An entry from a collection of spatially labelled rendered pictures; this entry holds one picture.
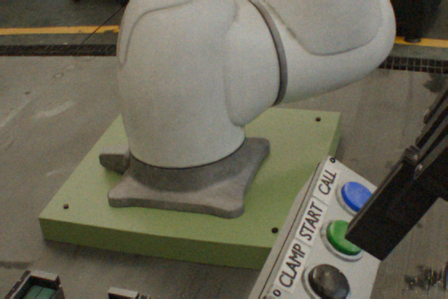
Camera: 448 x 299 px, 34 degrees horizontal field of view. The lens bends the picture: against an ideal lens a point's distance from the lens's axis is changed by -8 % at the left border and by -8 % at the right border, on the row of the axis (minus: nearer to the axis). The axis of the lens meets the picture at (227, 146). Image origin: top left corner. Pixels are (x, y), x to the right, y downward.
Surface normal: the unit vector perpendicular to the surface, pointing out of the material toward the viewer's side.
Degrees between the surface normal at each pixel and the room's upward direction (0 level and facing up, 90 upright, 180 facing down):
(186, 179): 84
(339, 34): 100
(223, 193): 14
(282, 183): 0
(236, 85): 91
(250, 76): 87
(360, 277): 32
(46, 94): 0
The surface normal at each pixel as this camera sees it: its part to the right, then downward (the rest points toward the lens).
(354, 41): 0.50, 0.54
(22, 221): -0.08, -0.87
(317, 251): 0.43, -0.69
